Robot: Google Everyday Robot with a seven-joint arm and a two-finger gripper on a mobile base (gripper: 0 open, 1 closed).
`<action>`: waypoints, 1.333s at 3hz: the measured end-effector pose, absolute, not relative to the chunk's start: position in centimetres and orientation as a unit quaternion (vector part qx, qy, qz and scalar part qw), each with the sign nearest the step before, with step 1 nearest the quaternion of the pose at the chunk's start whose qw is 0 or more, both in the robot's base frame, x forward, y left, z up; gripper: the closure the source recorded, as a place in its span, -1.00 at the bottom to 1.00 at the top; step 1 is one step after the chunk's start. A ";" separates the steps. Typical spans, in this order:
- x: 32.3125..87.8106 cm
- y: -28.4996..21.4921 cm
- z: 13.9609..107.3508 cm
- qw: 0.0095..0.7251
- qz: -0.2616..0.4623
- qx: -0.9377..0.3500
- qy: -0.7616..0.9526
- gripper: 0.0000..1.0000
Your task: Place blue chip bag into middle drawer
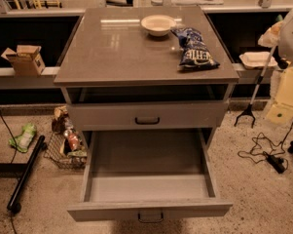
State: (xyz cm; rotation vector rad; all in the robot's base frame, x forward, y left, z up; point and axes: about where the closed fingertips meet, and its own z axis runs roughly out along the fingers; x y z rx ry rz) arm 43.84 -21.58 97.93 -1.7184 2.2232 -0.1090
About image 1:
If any blue chip bag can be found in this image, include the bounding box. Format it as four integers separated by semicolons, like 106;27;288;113
171;27;220;70

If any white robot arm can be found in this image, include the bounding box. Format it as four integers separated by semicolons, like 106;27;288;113
258;8;293;124

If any grey drawer cabinet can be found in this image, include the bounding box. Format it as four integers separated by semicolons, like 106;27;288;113
54;5;240;138

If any closed grey top drawer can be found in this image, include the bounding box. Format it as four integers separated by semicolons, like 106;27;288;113
67;101;228;131

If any open grey middle drawer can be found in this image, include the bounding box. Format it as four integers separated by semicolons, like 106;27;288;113
68;129;232;223

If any white ceramic bowl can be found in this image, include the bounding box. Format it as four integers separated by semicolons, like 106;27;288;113
140;15;176;37

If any white takeout container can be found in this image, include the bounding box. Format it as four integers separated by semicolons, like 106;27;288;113
239;52;277;69

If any open cardboard box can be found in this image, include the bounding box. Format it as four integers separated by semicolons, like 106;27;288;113
1;45;45;77

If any reacher grabber tool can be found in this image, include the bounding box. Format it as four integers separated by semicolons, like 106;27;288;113
234;44;277;127

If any black metal floor bar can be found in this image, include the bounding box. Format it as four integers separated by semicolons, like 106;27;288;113
7;136;45;214

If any wire basket with snacks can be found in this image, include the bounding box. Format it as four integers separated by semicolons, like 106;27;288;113
45;105;87;169

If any black power adapter cable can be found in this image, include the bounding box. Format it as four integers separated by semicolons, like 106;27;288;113
237;107;293;175

